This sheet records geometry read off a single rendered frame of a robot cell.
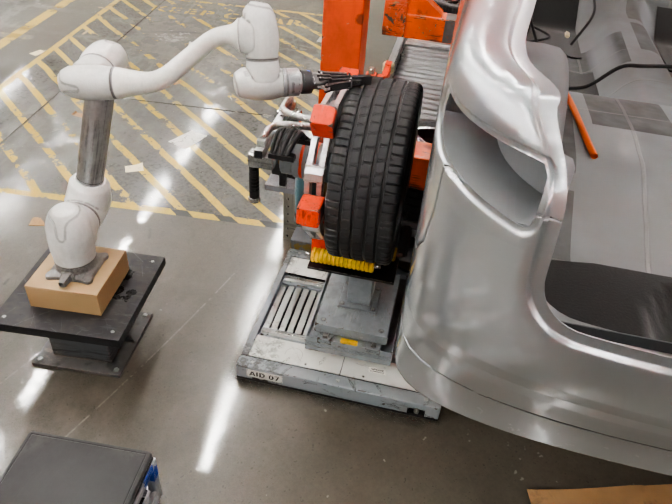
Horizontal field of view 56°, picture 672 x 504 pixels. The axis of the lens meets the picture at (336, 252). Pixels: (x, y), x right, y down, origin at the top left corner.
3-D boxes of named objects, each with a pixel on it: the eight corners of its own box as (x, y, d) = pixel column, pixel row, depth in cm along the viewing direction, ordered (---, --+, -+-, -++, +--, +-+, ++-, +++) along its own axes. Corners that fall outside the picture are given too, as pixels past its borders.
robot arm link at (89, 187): (56, 230, 245) (74, 199, 262) (98, 241, 248) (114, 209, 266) (71, 46, 200) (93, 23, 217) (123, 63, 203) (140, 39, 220)
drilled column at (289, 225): (300, 241, 331) (303, 173, 305) (282, 238, 333) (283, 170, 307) (305, 231, 339) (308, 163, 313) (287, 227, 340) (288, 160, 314)
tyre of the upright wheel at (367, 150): (425, 56, 194) (423, 110, 259) (351, 46, 197) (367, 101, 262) (385, 266, 194) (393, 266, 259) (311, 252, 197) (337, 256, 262)
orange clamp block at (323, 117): (334, 139, 203) (332, 126, 194) (311, 135, 204) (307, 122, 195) (339, 120, 205) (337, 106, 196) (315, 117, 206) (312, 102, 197)
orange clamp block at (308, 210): (324, 214, 211) (318, 229, 204) (301, 210, 212) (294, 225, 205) (325, 196, 207) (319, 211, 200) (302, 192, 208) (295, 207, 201)
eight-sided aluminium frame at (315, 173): (317, 267, 226) (325, 131, 192) (299, 264, 227) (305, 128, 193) (347, 189, 268) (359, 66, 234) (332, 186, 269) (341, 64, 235)
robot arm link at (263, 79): (285, 102, 199) (283, 59, 193) (235, 104, 195) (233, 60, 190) (280, 96, 208) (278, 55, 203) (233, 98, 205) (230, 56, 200)
